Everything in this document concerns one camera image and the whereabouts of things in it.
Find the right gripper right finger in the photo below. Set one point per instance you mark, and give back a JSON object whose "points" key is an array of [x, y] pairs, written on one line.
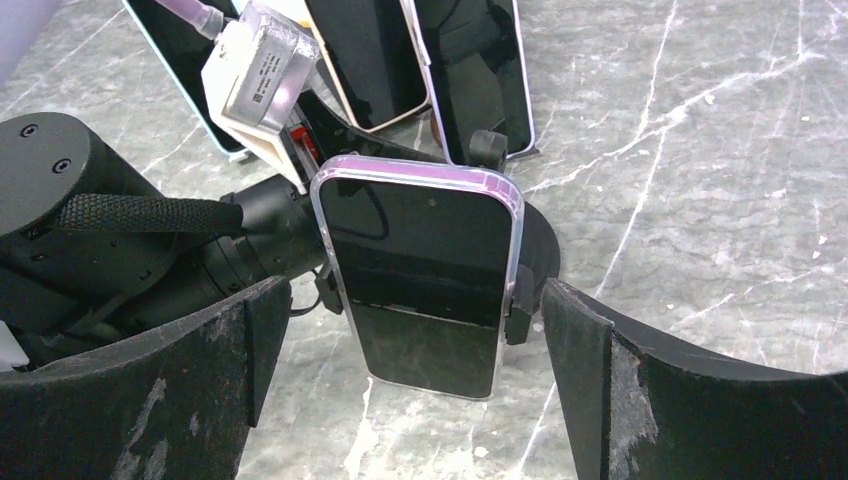
{"points": [[640, 403]]}

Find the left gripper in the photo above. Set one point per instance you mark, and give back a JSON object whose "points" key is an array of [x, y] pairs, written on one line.
{"points": [[331, 135]]}

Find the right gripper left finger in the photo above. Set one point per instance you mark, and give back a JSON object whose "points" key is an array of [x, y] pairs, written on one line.
{"points": [[174, 402]]}

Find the phone with beige case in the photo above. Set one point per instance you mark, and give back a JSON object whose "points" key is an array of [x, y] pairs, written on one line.
{"points": [[372, 59]]}

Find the phone with blue case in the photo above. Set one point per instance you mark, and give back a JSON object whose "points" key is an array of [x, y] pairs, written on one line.
{"points": [[183, 51]]}

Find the phone with pink case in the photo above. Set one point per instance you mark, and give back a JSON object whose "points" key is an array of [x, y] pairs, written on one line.
{"points": [[425, 257]]}

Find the phone with lilac case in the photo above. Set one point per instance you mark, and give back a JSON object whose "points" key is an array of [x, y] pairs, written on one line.
{"points": [[474, 66]]}

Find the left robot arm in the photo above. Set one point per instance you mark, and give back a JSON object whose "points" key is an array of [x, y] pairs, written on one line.
{"points": [[93, 253]]}

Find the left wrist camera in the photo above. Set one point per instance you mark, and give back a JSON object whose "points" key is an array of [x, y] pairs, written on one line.
{"points": [[252, 79]]}

